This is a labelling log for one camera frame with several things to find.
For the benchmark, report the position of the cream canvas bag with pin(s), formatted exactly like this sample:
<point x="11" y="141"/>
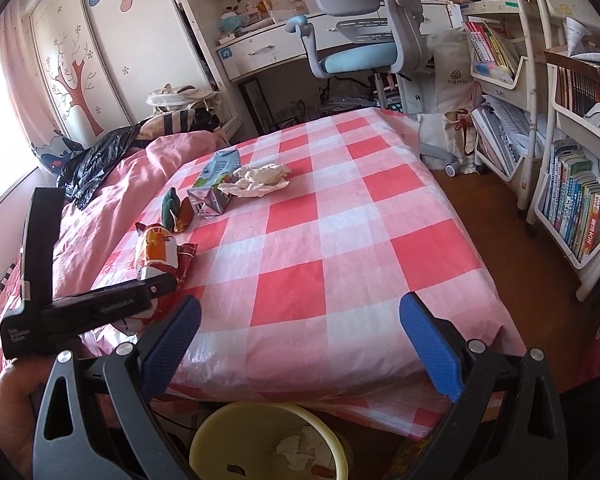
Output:
<point x="180" y="96"/>

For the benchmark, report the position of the white tote bag tree print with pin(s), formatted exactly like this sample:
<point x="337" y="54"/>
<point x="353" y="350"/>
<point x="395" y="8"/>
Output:
<point x="452" y="70"/>

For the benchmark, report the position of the grey blue office chair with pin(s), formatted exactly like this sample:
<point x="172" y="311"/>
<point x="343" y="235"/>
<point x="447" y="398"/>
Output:
<point x="360" y="57"/>

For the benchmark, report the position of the dark green wrapper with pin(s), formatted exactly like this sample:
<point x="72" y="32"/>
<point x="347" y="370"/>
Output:
<point x="170" y="205"/>

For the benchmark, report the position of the white drawer cabinet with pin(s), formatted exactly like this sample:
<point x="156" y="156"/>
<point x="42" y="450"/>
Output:
<point x="417" y="95"/>

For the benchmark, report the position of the person's left hand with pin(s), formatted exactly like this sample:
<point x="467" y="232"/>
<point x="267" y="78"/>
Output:
<point x="10" y="400"/>

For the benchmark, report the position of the yellow trash bin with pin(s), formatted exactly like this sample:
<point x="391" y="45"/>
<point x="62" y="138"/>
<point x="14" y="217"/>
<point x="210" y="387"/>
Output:
<point x="220" y="435"/>

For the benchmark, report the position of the white desk with drawers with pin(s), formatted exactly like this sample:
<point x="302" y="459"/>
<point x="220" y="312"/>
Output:
<point x="260" y="52"/>

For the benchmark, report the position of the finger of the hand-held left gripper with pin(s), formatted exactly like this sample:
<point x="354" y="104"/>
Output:
<point x="162" y="284"/>

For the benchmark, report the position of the pile of clear plastic bags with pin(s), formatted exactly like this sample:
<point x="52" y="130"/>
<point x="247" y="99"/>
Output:
<point x="340" y="102"/>

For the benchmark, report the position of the row of red spined books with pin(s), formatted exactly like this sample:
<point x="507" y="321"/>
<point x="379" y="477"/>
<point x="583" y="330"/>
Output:
<point x="490" y="47"/>

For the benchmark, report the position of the stack of white binders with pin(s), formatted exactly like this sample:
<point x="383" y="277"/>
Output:
<point x="500" y="130"/>

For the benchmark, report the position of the orange snack wrapper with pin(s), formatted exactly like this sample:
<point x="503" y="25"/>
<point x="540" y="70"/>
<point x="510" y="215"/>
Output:
<point x="152" y="252"/>

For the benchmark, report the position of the window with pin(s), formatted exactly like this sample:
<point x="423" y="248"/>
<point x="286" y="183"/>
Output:
<point x="0" y="110"/>

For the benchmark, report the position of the row of colourful books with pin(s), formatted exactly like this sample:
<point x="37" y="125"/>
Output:
<point x="575" y="200"/>

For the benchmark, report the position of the blue milk carton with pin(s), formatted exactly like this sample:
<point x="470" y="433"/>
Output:
<point x="217" y="170"/>

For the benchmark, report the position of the red white checked tablecloth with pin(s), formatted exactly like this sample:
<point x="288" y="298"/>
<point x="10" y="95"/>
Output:
<point x="330" y="240"/>

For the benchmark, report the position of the pink duvet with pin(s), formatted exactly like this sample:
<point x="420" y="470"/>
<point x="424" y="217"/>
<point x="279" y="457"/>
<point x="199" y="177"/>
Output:
<point x="105" y="200"/>

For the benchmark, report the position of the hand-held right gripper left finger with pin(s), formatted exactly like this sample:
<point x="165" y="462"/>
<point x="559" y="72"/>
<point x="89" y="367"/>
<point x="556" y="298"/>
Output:
<point x="172" y="340"/>

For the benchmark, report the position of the gold brown snack wrapper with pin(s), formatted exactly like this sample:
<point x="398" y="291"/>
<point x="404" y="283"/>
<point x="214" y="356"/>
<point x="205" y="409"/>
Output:
<point x="185" y="214"/>

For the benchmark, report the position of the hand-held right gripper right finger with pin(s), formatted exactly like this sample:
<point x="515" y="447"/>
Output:
<point x="432" y="345"/>

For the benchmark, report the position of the black picture frame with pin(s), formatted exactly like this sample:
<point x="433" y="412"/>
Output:
<point x="255" y="105"/>

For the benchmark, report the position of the black plastic bag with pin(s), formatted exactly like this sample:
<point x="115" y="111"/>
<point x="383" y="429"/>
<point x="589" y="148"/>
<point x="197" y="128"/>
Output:
<point x="95" y="160"/>

